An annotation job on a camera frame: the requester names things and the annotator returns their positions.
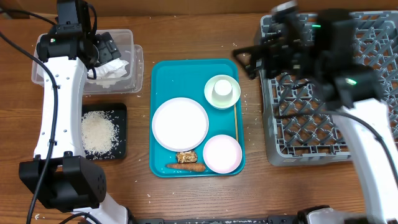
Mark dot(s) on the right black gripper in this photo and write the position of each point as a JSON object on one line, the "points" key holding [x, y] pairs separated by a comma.
{"points": [[268, 55]]}

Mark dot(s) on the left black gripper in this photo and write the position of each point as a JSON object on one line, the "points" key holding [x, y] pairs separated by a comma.
{"points": [[107, 48]]}

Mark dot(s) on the white tissue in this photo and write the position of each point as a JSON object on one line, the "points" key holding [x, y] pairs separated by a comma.
{"points": [[109, 73]]}

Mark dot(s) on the pale green cup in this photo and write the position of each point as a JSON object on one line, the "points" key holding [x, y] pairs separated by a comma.
{"points": [[222, 90]]}

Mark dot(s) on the pale green bowl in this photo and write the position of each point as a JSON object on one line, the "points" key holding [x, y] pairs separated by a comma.
{"points": [[222, 105]]}

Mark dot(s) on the wooden chopstick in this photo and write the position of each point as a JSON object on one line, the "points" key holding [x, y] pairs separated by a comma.
{"points": [[236, 123]]}

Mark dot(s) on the white rice pile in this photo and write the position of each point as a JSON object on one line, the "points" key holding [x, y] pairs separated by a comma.
{"points": [[99, 134]]}

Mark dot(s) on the small white plate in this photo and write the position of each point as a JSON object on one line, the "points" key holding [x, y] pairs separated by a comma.
{"points": [[222, 154]]}

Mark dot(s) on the large white plate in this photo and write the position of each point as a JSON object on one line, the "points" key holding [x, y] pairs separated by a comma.
{"points": [[180, 124]]}

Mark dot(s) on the brown nut bar piece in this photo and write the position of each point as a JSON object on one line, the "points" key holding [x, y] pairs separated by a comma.
{"points": [[186, 157]]}

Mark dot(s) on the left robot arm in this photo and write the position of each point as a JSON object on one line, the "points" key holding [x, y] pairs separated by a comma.
{"points": [[59, 175]]}

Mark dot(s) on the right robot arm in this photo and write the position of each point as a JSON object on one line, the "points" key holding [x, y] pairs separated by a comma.
{"points": [[353, 97]]}

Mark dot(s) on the grey dishwasher rack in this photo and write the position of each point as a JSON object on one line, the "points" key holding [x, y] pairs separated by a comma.
{"points": [[315, 140]]}

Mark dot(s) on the clear plastic bin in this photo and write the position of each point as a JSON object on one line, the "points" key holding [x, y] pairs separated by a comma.
{"points": [[133, 74]]}

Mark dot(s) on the black rectangular tray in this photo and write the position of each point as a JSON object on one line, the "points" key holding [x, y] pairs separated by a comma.
{"points": [[118, 112]]}

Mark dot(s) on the teal plastic serving tray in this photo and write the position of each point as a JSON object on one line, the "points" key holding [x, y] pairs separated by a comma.
{"points": [[187, 78]]}

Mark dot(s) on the orange carrot piece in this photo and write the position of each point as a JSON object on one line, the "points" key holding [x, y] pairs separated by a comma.
{"points": [[194, 167]]}

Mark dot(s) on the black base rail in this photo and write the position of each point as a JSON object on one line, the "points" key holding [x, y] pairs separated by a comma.
{"points": [[273, 219]]}

